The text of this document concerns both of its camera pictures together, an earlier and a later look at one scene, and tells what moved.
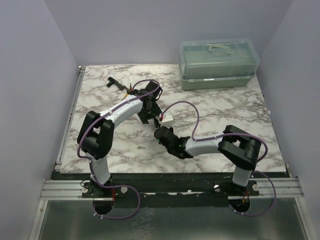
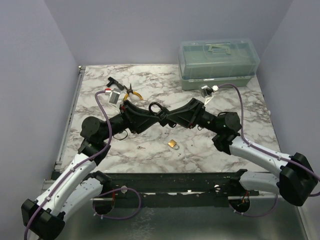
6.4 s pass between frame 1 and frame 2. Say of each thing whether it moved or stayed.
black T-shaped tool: stayed
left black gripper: moved
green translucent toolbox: stayed
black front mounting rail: stayed
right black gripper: moved
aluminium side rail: stayed
